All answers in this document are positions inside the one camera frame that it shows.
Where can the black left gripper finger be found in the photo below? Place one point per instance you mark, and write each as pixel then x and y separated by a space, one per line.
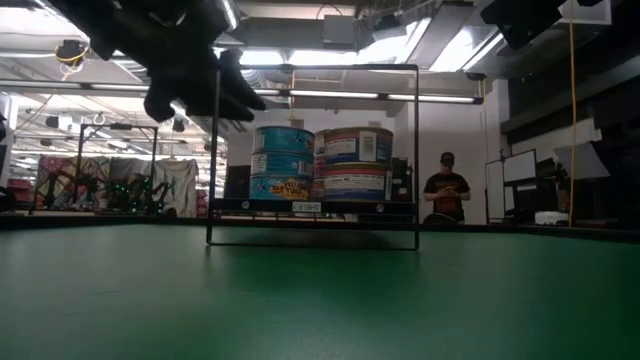
pixel 227 110
pixel 237 80

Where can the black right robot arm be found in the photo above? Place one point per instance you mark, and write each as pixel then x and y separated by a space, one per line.
pixel 525 20

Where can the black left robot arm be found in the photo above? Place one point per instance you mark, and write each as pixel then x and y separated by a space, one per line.
pixel 140 25

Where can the black monitor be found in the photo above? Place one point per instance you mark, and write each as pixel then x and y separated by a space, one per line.
pixel 235 182

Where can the white draped cloth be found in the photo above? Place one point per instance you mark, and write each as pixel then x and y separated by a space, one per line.
pixel 177 175

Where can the grey ceiling box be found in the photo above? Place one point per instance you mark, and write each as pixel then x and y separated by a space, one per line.
pixel 339 31

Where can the black background robot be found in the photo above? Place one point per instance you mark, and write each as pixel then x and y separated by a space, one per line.
pixel 130 192

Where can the colourful patterned cloth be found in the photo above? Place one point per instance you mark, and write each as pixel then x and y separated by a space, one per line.
pixel 60 172

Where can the black equipment rack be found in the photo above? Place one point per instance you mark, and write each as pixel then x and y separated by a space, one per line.
pixel 404 180

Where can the red storage bins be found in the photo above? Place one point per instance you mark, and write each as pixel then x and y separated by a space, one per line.
pixel 20 190

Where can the green table mat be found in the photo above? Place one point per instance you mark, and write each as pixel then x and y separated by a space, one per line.
pixel 150 310

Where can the person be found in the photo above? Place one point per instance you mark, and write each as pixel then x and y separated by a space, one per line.
pixel 446 192

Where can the whiteboard on black stand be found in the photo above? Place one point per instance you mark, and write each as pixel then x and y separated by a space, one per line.
pixel 520 165

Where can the white box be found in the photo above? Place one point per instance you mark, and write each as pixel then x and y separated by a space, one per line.
pixel 550 218

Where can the grey slanted panel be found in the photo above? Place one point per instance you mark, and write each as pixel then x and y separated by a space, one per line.
pixel 585 162

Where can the small silver air duct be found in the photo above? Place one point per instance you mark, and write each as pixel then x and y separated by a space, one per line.
pixel 231 12

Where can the black background metal frame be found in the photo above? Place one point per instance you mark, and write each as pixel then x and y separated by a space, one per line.
pixel 121 126

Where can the long ceiling light rail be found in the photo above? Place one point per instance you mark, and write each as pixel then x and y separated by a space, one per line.
pixel 400 96

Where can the black metal table frame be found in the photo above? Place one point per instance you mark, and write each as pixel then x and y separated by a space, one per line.
pixel 590 234

